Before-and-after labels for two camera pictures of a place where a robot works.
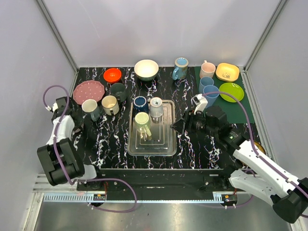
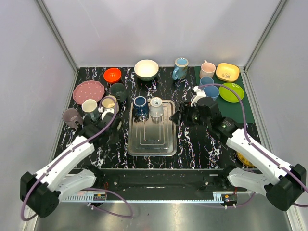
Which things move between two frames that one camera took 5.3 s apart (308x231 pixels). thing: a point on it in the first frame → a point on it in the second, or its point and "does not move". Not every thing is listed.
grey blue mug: (90, 106) does not move
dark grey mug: (120, 91) does not move
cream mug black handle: (110, 105) does not move
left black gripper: (78, 122) → (111, 130)
